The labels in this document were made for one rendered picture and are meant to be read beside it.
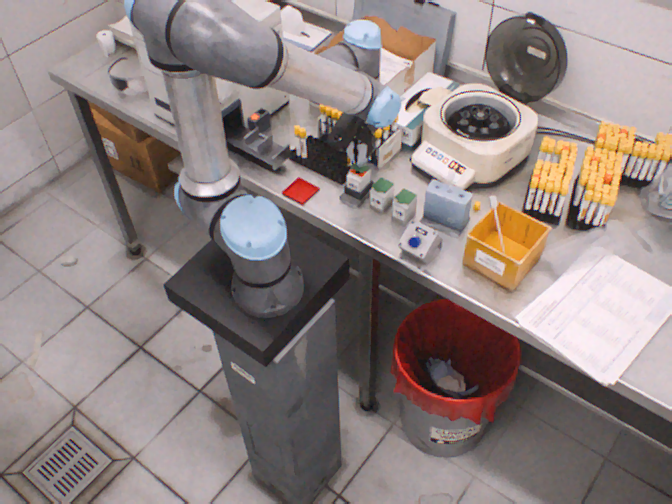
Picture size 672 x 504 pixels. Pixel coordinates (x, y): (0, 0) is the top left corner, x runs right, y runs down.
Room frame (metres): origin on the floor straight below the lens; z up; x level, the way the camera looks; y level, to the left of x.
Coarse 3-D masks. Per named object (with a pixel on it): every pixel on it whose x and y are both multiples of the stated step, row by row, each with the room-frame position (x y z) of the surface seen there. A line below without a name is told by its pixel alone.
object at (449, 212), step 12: (432, 180) 1.15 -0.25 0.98; (432, 192) 1.12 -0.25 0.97; (444, 192) 1.11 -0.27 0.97; (456, 192) 1.11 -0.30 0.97; (468, 192) 1.11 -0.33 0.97; (432, 204) 1.11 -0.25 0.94; (444, 204) 1.10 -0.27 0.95; (456, 204) 1.08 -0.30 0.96; (468, 204) 1.09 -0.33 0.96; (432, 216) 1.11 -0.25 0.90; (444, 216) 1.10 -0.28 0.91; (456, 216) 1.08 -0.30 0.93; (468, 216) 1.10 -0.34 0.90; (444, 228) 1.08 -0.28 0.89; (456, 228) 1.08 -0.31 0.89
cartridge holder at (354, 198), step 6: (348, 192) 1.21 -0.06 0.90; (354, 192) 1.20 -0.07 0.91; (360, 192) 1.19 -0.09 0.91; (366, 192) 1.21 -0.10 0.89; (342, 198) 1.20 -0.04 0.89; (348, 198) 1.20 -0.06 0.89; (354, 198) 1.19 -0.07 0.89; (360, 198) 1.19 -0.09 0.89; (366, 198) 1.20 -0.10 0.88; (354, 204) 1.18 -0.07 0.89; (360, 204) 1.18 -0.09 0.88
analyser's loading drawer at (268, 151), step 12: (228, 132) 1.44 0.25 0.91; (240, 132) 1.44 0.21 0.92; (252, 132) 1.40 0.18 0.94; (240, 144) 1.39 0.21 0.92; (252, 144) 1.39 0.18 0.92; (264, 144) 1.36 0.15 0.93; (276, 144) 1.38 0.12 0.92; (288, 144) 1.36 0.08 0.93; (264, 156) 1.34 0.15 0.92; (276, 156) 1.31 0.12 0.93; (288, 156) 1.35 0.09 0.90
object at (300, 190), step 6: (294, 180) 1.28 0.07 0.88; (300, 180) 1.28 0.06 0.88; (294, 186) 1.26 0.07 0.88; (300, 186) 1.26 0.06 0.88; (306, 186) 1.26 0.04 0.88; (312, 186) 1.26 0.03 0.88; (282, 192) 1.23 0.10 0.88; (288, 192) 1.24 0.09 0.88; (294, 192) 1.24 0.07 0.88; (300, 192) 1.24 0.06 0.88; (306, 192) 1.24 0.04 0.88; (312, 192) 1.23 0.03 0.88; (294, 198) 1.21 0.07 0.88; (300, 198) 1.22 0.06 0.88; (306, 198) 1.21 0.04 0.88; (300, 204) 1.20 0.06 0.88
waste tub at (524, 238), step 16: (496, 208) 1.07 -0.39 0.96; (512, 208) 1.05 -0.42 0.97; (480, 224) 1.02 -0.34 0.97; (496, 224) 1.07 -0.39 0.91; (512, 224) 1.04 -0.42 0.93; (528, 224) 1.02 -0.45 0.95; (544, 224) 1.00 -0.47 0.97; (480, 240) 1.03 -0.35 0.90; (496, 240) 1.04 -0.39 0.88; (512, 240) 1.04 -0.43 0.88; (528, 240) 1.01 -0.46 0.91; (544, 240) 0.98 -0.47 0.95; (464, 256) 0.98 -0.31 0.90; (480, 256) 0.95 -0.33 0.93; (496, 256) 0.93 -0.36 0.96; (512, 256) 0.99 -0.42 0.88; (528, 256) 0.92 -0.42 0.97; (480, 272) 0.95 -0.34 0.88; (496, 272) 0.92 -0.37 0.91; (512, 272) 0.90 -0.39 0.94; (512, 288) 0.89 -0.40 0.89
